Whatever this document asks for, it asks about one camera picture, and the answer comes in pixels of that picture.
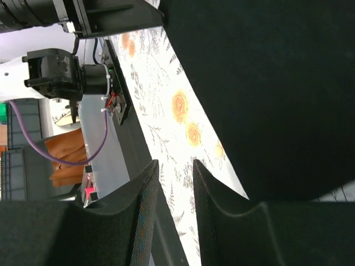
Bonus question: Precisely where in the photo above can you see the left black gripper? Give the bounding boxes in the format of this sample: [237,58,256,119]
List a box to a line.
[1,0,164,38]

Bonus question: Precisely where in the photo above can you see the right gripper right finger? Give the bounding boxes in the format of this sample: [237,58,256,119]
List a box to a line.
[193,160,286,265]

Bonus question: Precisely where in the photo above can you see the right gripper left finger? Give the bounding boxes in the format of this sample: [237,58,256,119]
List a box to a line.
[63,160,159,265]

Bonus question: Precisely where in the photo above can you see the black t-shirt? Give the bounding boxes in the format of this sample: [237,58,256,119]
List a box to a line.
[159,1,354,201]

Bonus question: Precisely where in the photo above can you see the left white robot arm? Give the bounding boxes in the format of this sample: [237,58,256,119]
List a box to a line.
[1,1,164,101]

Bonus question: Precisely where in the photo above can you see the orange cloth in background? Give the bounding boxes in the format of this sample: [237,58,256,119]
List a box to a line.
[44,128,90,188]

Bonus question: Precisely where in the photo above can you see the dark grey storage crates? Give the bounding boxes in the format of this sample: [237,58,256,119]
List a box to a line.
[1,105,56,201]

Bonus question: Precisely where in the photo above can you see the floral patterned table mat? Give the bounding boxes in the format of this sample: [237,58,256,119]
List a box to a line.
[108,0,355,266]

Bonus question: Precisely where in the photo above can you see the aluminium frame rail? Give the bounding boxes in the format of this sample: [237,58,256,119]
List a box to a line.
[76,38,131,208]

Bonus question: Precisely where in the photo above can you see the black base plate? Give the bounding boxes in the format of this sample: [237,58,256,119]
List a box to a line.
[102,39,188,265]

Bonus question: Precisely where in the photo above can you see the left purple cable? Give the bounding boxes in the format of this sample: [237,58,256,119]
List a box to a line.
[8,100,109,167]

